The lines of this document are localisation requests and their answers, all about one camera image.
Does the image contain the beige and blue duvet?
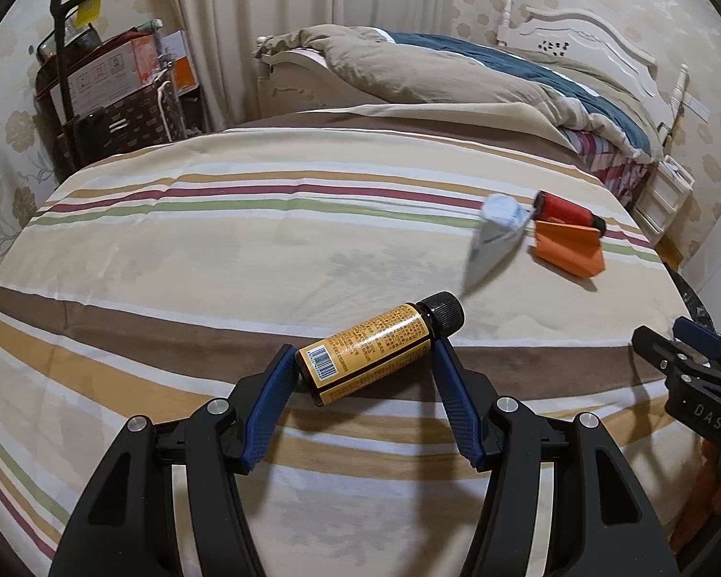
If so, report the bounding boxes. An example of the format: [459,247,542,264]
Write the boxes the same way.
[256,24,663,162]

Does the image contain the white plastic drawer unit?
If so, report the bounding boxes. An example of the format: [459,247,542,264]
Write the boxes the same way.
[633,155,694,246]

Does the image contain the white orange cardboard box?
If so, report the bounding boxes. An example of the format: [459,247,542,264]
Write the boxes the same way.
[64,34,160,117]

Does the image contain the white footboard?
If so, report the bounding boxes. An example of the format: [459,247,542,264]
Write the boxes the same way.
[255,37,384,119]

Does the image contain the striped bed sheet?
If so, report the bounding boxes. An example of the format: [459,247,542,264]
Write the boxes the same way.
[0,108,701,576]

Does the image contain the plaid bed sheet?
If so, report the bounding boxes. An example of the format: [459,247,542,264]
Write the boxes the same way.
[560,128,652,211]

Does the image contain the white wooden headboard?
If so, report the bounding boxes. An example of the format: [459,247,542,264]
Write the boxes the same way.
[497,0,690,139]

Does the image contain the red label bottle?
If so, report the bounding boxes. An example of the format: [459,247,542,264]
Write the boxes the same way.
[533,190,607,236]

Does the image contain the black trash bag bin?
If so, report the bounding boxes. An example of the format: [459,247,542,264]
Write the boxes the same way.
[672,274,721,357]

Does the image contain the beige curtain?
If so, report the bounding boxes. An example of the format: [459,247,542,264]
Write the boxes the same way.
[152,0,459,133]

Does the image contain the small orange white box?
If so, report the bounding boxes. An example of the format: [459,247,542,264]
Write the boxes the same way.
[161,30,199,95]

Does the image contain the black hand trolley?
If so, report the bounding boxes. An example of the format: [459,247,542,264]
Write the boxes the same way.
[50,0,87,169]

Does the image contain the brown patterned storage box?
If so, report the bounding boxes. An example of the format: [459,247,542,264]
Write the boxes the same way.
[55,77,187,172]

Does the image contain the yellow label brown bottle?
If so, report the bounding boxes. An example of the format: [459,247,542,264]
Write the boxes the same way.
[297,292,465,406]

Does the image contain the white wall switch panel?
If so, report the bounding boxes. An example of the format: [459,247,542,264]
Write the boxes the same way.
[684,92,711,123]

